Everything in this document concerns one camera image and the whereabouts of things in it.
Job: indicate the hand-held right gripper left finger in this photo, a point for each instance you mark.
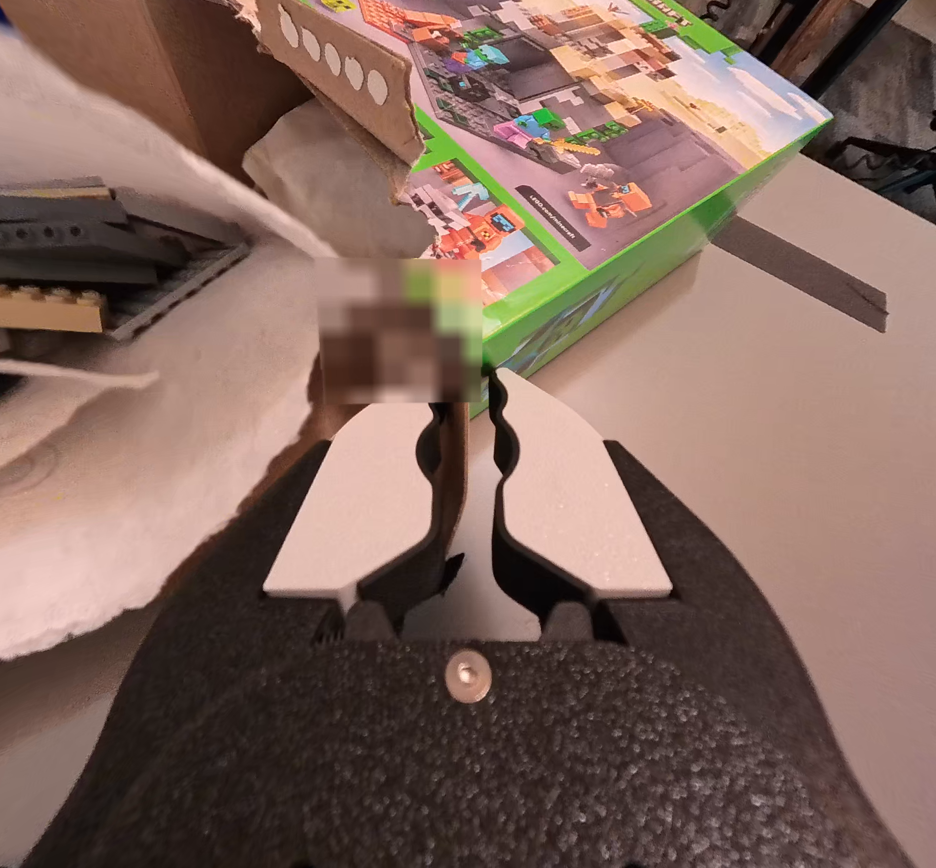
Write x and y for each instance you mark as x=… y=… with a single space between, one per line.
x=351 y=517

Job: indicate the green toy set box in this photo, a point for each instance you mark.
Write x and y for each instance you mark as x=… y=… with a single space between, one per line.
x=621 y=151

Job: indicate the black office chair base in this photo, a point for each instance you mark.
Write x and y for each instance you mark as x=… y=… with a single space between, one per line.
x=877 y=166

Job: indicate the large printed paper bag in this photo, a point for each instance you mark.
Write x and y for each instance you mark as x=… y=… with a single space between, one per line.
x=183 y=407

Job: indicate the black metal desk frame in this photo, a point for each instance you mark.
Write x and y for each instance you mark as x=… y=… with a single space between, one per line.
x=863 y=20

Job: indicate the pile of mixed toy bricks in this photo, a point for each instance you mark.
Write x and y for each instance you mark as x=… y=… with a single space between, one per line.
x=88 y=254

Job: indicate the crumpled white paper bag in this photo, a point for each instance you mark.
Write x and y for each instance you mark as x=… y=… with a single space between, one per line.
x=329 y=173

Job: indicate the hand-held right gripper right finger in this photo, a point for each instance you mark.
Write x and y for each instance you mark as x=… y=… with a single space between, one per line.
x=578 y=517

